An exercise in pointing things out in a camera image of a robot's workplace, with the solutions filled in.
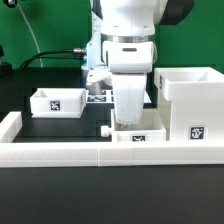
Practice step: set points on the white border fence frame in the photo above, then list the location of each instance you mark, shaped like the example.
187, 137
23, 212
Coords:
101, 154

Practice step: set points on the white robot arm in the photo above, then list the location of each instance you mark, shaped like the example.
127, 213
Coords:
131, 21

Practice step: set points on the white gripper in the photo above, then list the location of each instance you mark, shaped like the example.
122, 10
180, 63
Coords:
129, 64

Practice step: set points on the white drawer box rear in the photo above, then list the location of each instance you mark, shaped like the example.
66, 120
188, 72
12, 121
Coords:
58, 102

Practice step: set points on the white marker tag sheet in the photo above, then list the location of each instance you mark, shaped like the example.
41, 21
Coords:
107, 97

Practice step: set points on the white drawer box front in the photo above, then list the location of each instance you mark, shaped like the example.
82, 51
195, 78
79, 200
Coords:
150, 128

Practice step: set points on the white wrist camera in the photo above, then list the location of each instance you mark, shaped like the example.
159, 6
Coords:
96, 78

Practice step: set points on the white drawer box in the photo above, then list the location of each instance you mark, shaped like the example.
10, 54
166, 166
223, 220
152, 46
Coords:
150, 128
58, 102

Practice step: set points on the white drawer cabinet housing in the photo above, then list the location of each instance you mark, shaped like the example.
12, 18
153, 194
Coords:
191, 103

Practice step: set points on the black object at left edge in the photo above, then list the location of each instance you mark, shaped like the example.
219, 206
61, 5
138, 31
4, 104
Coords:
5, 67

